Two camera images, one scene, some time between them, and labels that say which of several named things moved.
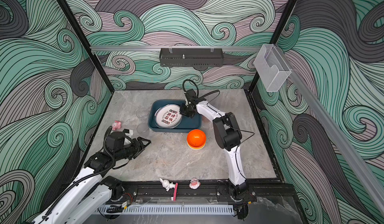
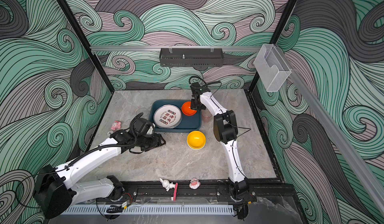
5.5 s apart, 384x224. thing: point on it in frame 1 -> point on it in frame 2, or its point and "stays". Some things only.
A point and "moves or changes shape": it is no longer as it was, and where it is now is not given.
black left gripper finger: [140, 139] -> [160, 137]
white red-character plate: [168, 116] stays
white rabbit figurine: [167, 185] stays
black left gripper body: [129, 150] -> [148, 141]
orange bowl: [196, 139] moves or changes shape
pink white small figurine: [194, 183] stays
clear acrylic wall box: [272, 69] stays
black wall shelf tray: [191, 57] stays
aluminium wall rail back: [189, 47] stays
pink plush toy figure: [116, 125] stays
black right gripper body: [186, 109] -> [196, 105]
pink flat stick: [175, 192] stays
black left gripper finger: [138, 153] -> [160, 144]
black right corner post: [256, 76] stays
